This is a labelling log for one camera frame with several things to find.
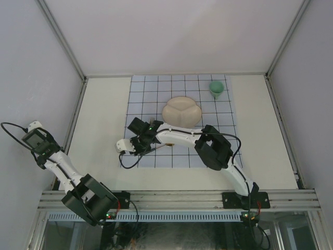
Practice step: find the blue slotted cable duct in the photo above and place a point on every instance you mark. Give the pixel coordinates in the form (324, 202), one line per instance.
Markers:
(176, 216)

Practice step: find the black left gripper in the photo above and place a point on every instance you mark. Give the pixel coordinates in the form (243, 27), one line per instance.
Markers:
(48, 136)

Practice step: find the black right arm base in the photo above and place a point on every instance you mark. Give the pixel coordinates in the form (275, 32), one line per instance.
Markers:
(231, 200)

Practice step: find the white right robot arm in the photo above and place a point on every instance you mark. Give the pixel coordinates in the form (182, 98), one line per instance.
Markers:
(212, 147)

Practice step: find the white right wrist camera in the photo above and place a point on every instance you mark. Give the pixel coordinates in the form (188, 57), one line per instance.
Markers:
(124, 145)

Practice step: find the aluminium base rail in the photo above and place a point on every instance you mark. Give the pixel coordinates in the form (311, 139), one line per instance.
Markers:
(280, 200)

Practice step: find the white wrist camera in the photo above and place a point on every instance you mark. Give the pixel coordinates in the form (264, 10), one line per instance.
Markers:
(34, 125)
(124, 145)

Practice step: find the white black-grid tablecloth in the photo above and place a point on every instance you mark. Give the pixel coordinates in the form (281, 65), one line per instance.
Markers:
(147, 98)

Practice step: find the aluminium enclosure frame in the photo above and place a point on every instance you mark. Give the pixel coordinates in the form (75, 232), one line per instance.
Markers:
(109, 42)

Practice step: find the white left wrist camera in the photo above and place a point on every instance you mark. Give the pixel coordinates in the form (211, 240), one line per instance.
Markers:
(34, 125)

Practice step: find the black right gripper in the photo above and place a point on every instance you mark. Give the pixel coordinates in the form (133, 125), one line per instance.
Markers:
(138, 151)

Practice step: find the gold fork green handle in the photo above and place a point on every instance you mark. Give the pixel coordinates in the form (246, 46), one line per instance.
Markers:
(151, 120)

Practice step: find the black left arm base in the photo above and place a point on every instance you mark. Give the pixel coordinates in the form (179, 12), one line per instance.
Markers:
(123, 198)

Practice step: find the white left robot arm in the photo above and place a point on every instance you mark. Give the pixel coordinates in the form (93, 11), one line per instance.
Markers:
(85, 196)

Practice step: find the cream divided plate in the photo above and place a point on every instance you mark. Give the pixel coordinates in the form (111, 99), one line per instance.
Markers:
(181, 112)

